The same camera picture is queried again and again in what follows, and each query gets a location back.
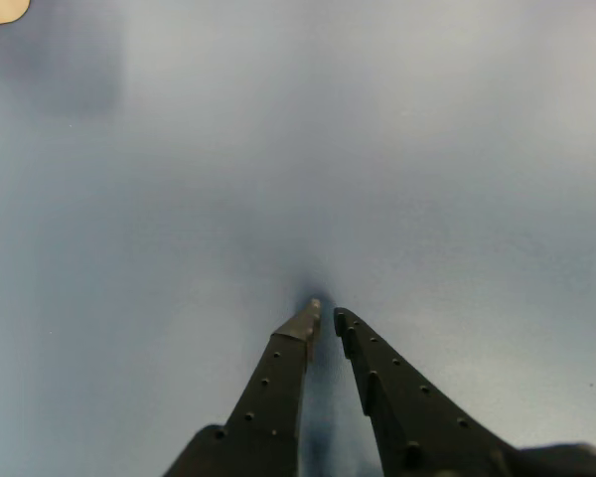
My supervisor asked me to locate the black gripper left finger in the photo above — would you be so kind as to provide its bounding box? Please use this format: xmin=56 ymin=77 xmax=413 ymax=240
xmin=163 ymin=297 xmax=323 ymax=477

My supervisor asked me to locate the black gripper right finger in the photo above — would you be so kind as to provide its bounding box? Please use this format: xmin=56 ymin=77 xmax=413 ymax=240
xmin=333 ymin=306 xmax=527 ymax=477

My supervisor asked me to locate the beige rounded box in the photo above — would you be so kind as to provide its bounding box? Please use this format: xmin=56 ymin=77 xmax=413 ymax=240
xmin=0 ymin=0 xmax=32 ymax=28

